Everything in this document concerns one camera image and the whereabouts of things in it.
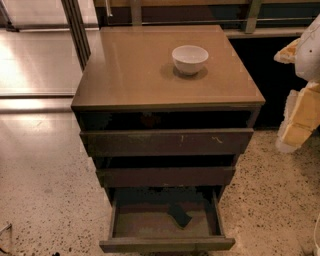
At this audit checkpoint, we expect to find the open bottom drawer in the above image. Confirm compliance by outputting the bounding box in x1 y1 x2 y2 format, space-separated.
99 188 235 253

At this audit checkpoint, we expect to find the dark green yellow sponge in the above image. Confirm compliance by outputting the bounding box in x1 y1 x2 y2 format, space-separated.
167 204 192 229

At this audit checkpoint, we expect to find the drawer dark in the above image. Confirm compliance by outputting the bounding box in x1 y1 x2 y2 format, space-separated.
80 128 253 157
96 166 235 188

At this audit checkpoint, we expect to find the middle drawer dark front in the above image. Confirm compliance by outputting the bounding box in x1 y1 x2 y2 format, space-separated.
96 166 235 188

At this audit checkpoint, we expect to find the brown drawer cabinet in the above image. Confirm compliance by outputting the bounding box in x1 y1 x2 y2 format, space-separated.
70 25 266 254

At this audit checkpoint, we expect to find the top drawer dark front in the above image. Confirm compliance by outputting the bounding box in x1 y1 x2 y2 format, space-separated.
80 128 253 157

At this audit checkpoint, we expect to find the metal door frame post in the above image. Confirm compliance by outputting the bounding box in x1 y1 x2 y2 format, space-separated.
61 0 91 70

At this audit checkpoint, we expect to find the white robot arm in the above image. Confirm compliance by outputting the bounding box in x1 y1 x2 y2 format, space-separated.
274 15 320 153

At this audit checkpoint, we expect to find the metal railing frame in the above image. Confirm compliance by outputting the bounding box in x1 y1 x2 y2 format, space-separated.
93 0 320 33

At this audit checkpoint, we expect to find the white ceramic bowl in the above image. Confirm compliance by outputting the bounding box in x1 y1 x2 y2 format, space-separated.
172 45 209 75

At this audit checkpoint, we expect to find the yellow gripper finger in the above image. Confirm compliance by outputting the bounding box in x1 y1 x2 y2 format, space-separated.
274 38 300 64
276 82 320 153

